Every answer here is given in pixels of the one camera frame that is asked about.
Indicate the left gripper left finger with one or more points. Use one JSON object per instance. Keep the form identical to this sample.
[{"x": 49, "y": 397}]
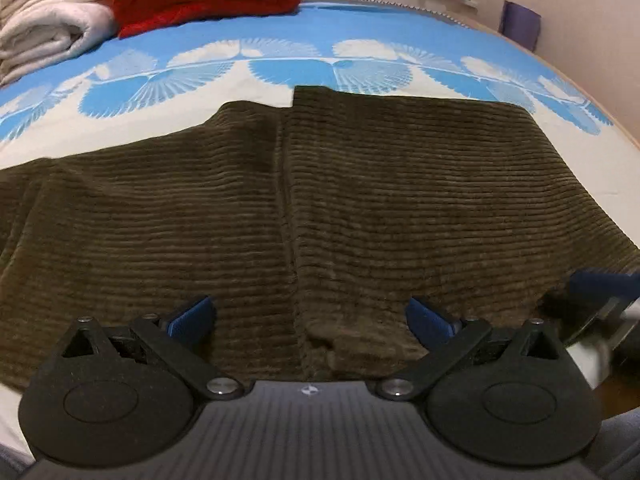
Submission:
[{"x": 180, "y": 339}]

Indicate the cream folded quilt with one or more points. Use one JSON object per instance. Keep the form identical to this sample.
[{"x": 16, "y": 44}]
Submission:
[{"x": 39, "y": 33}]

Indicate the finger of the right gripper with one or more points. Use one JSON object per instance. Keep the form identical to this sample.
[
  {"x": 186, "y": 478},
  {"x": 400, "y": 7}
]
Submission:
[{"x": 603, "y": 306}]

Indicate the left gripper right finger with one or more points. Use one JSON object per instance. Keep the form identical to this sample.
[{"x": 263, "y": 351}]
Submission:
[{"x": 449, "y": 342}]

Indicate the purple bag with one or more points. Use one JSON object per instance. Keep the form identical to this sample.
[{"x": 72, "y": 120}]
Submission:
[{"x": 520, "y": 24}]

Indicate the blue white patterned bedsheet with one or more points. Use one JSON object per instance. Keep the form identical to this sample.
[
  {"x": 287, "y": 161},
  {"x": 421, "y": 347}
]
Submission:
[{"x": 172, "y": 79}]

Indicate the dark brown corduroy pants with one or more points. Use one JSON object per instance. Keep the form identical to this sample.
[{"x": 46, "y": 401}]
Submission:
[{"x": 311, "y": 226}]

